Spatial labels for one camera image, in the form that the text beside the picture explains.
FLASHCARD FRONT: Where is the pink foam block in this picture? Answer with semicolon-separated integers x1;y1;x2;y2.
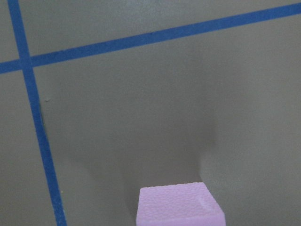
136;182;226;226

